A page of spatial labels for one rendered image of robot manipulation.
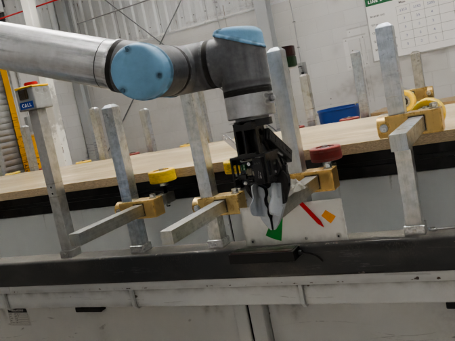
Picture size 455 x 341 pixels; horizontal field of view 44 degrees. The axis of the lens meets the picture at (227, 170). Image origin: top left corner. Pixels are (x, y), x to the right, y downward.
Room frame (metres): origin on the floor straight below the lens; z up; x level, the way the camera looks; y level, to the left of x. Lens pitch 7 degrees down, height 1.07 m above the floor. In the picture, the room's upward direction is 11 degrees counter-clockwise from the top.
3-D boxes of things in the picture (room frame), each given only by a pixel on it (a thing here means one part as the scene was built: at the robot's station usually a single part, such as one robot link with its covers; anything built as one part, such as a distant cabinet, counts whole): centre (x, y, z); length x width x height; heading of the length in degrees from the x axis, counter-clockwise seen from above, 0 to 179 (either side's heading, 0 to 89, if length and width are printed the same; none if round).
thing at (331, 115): (7.16, -1.55, 0.36); 0.59 x 0.57 x 0.73; 147
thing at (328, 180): (1.33, -0.19, 0.85); 0.14 x 0.06 x 0.05; 63
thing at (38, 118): (1.68, 0.52, 0.93); 0.05 x 0.05 x 0.45; 63
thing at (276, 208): (1.02, -0.07, 0.86); 0.06 x 0.03 x 0.09; 153
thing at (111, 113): (1.56, 0.28, 0.88); 0.04 x 0.04 x 0.48; 63
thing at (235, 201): (1.44, 0.04, 0.81); 0.14 x 0.06 x 0.05; 63
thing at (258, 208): (1.04, -0.04, 0.86); 0.06 x 0.03 x 0.09; 152
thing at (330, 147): (1.43, -0.26, 0.85); 0.08 x 0.08 x 0.11
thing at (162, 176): (1.65, 0.19, 0.85); 0.08 x 0.08 x 0.11
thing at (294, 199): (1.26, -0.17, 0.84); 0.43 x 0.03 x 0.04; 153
